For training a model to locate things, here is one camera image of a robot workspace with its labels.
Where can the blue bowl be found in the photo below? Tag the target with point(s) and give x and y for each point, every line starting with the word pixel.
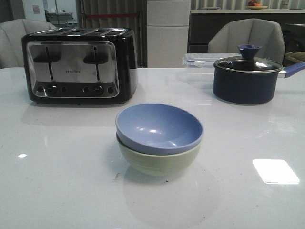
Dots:
pixel 158 129

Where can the green bowl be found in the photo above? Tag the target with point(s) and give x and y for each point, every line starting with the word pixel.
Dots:
pixel 159 165

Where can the clear plastic food container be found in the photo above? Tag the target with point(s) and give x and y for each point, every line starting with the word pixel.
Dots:
pixel 200 68

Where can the dark blue saucepan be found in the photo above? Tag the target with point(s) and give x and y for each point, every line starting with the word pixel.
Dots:
pixel 249 87

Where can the white cabinet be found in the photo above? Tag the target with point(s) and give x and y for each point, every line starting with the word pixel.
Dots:
pixel 167 32

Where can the black chrome four-slot toaster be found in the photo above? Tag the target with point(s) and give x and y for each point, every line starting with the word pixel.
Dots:
pixel 81 66

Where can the grey armchair right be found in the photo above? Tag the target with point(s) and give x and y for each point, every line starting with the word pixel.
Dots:
pixel 266 34

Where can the grey armchair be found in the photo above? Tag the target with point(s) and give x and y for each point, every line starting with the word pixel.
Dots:
pixel 266 34
pixel 11 34

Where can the glass pot lid blue knob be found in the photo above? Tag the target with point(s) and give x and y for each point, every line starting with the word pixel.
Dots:
pixel 248 62

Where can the fruit bowl on counter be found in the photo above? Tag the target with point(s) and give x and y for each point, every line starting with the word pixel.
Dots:
pixel 255 5

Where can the olive cushion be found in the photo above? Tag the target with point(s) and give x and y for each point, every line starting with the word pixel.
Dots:
pixel 293 57

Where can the grey armchair left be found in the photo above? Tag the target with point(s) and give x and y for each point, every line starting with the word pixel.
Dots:
pixel 11 34

